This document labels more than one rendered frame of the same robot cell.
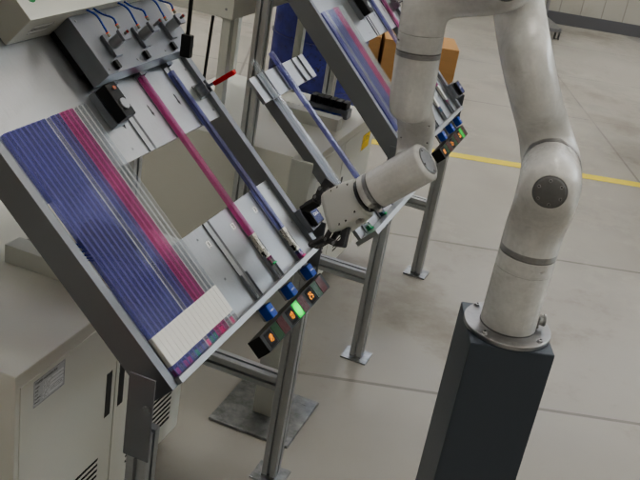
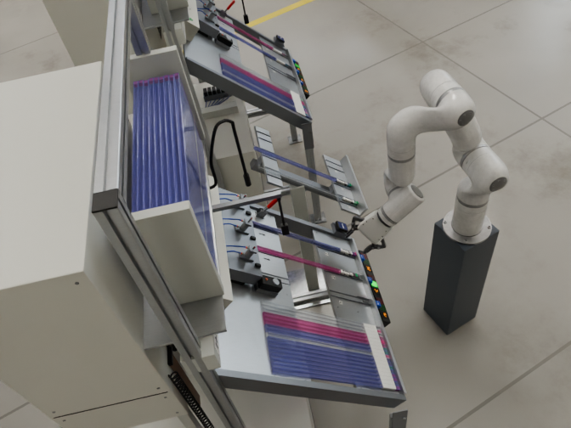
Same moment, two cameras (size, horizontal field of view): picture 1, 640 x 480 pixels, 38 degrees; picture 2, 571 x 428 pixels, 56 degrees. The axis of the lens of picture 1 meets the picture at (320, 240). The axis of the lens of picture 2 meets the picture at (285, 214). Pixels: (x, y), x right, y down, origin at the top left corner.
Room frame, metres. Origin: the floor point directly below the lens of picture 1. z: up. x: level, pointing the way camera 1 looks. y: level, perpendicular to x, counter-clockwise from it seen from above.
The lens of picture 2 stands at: (0.79, 0.66, 2.47)
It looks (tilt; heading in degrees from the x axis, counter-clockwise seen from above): 49 degrees down; 341
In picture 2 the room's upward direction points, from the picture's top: 11 degrees counter-clockwise
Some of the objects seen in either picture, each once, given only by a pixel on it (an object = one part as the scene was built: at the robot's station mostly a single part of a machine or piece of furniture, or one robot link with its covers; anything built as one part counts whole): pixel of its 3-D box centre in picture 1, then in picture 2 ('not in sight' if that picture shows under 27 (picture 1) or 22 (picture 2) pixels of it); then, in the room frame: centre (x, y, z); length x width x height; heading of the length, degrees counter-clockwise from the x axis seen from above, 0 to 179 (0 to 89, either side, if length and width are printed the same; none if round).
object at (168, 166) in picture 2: not in sight; (173, 175); (1.84, 0.58, 1.52); 0.51 x 0.13 x 0.27; 163
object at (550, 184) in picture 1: (542, 205); (482, 180); (1.73, -0.43, 1.00); 0.19 x 0.12 x 0.24; 170
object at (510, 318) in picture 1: (516, 290); (469, 211); (1.76, -0.43, 0.79); 0.19 x 0.19 x 0.18
